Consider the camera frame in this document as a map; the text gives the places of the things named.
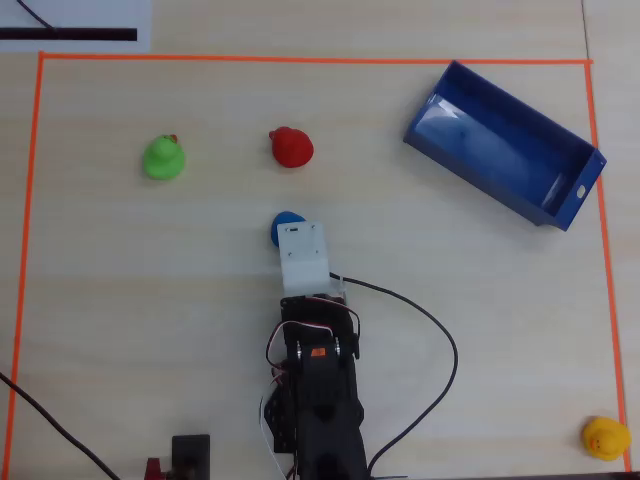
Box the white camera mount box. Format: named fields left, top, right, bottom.
left=276, top=221, right=347, bottom=302

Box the blue open box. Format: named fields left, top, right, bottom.
left=402, top=59, right=609, bottom=233

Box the thin black cable over paper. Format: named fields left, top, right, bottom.
left=16, top=0, right=56, bottom=32

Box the black camera cable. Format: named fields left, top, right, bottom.
left=328, top=272, right=460, bottom=479

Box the black tape strip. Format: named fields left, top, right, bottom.
left=0, top=27, right=138, bottom=42

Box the green rubber duck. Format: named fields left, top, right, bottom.
left=142, top=132, right=187, bottom=182

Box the red white servo wire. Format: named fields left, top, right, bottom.
left=264, top=295, right=362, bottom=374

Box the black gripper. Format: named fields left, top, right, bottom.
left=279, top=293, right=352, bottom=326

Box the black table clamp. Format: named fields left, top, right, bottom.
left=170, top=434, right=212, bottom=480

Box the blue rubber duck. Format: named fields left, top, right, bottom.
left=270, top=210, right=307, bottom=248

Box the white paper sheet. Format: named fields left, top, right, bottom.
left=0, top=0, right=153, bottom=53

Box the red rubber duck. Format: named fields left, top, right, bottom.
left=268, top=125, right=315, bottom=169

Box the yellow rubber duck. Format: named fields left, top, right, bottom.
left=581, top=415, right=633, bottom=463

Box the long black table cable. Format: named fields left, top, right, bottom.
left=0, top=372, right=121, bottom=480

